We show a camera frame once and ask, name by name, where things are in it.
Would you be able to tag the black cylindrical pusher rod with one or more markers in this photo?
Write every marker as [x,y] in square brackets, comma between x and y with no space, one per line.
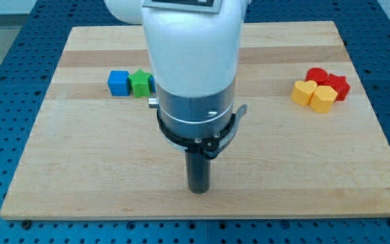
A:
[198,169]

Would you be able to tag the silver flange with black clamp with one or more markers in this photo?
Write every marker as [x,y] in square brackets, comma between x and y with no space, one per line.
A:
[205,125]

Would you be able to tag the blue block behind arm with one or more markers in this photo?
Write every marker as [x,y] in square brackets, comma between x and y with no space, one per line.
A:
[152,84]

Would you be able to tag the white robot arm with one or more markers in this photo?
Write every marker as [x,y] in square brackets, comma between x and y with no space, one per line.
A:
[193,48]

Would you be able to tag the green star block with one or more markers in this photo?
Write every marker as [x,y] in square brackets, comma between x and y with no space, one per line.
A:
[140,83]

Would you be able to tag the blue cube block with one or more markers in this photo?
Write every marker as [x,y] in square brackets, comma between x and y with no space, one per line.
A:
[118,83]

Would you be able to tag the yellow heart block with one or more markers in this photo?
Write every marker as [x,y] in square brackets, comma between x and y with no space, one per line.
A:
[302,92]

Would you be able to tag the wooden board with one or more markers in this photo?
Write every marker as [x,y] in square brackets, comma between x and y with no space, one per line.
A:
[92,156]

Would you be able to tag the yellow hexagon block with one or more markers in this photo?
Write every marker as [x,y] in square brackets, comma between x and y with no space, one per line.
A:
[323,98]

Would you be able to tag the red cylinder block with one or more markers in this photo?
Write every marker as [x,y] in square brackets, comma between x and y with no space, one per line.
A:
[319,75]

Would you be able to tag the red star block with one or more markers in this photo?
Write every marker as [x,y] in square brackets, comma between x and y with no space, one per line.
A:
[340,85]

